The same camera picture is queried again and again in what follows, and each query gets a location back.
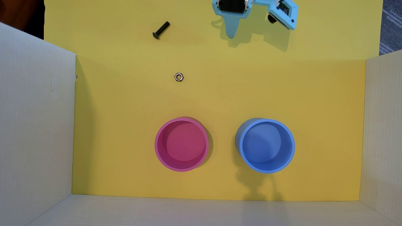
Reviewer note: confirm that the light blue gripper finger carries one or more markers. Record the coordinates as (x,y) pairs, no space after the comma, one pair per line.
(231,28)

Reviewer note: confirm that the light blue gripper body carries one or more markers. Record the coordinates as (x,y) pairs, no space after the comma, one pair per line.
(230,15)

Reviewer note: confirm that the black bolt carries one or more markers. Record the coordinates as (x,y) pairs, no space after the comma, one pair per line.
(161,29)

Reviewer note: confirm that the blue round box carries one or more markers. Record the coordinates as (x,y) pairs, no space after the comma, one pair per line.
(263,144)

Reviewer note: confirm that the pink round box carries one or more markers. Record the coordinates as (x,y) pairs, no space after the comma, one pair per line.
(182,142)

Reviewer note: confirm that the metal hex nut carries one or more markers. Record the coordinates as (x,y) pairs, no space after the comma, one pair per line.
(176,77)

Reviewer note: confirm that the yellow paper mat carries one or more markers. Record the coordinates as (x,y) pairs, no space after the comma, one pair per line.
(125,125)

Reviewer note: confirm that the brown wooden furniture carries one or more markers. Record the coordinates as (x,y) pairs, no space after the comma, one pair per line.
(14,11)

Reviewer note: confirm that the white corrugated board enclosure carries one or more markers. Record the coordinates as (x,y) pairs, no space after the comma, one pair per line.
(31,125)

